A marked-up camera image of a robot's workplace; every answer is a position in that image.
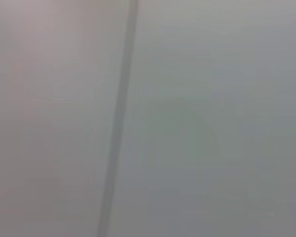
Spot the grey wall panel seam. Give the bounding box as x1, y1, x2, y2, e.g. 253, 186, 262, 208
96, 0, 141, 237

